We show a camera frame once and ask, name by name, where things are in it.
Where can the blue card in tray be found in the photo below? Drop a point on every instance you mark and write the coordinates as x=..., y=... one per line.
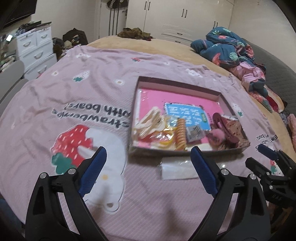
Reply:
x=193, y=115

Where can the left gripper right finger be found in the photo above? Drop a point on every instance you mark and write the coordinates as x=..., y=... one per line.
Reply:
x=250, y=220

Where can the clear box with rhinestone clip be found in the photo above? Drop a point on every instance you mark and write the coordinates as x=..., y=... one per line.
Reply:
x=194, y=133

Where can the grey sofa headboard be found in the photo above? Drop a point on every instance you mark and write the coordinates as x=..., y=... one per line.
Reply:
x=279, y=77

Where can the pink strawberry bear blanket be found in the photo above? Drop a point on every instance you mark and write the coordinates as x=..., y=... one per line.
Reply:
x=85, y=101

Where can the olive clothes pile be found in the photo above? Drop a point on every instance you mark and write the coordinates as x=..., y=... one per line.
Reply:
x=135, y=33

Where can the orange items in plastic bag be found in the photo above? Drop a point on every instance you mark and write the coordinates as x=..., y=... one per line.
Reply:
x=165, y=139

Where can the brown cardboard tray box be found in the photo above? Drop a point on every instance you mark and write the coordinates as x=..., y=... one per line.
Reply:
x=152, y=92

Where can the dark floral quilt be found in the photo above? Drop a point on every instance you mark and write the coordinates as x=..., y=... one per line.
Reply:
x=227, y=50

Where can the grey chair back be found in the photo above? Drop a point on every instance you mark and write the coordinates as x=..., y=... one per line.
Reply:
x=11, y=83

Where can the white plastic drawer cabinet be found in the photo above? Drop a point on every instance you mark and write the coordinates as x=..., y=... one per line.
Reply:
x=35, y=49

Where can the black bag on floor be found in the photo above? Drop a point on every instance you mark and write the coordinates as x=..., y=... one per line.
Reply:
x=69, y=40

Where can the pink dotted scrunchie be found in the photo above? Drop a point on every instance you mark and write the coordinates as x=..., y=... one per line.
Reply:
x=235, y=128

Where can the clear plastic packet white card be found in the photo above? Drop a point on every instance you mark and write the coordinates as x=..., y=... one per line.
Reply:
x=178, y=170

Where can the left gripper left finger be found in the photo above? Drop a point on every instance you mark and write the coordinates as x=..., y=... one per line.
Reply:
x=45, y=219

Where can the cream hair claw clip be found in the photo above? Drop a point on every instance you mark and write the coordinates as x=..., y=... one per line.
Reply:
x=152, y=122

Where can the maroon hair clip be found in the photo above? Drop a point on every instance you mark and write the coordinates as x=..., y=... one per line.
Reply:
x=219, y=123

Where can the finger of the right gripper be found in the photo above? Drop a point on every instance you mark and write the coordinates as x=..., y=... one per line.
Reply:
x=283, y=161
x=279, y=190

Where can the wall mounted black television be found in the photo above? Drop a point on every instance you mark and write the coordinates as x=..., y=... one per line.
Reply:
x=13, y=11

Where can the white wardrobe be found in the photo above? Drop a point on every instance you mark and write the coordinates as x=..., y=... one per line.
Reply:
x=179, y=21

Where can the tan bed sheet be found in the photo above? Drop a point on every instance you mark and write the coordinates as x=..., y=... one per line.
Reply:
x=185, y=53

